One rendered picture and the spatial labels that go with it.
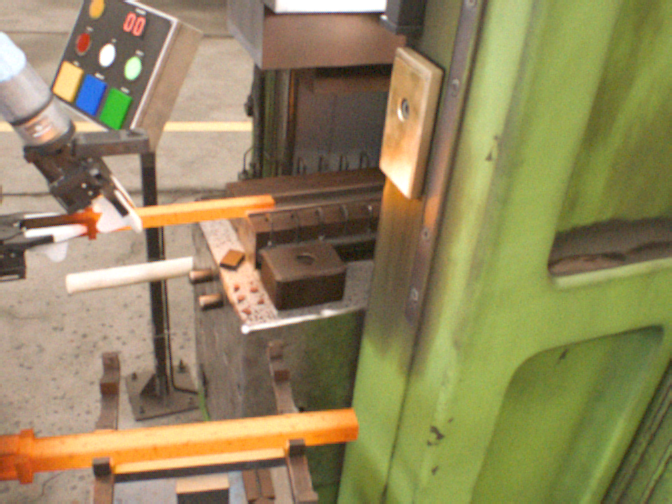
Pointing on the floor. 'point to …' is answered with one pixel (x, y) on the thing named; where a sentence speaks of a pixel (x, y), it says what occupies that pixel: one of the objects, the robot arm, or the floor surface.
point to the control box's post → (151, 258)
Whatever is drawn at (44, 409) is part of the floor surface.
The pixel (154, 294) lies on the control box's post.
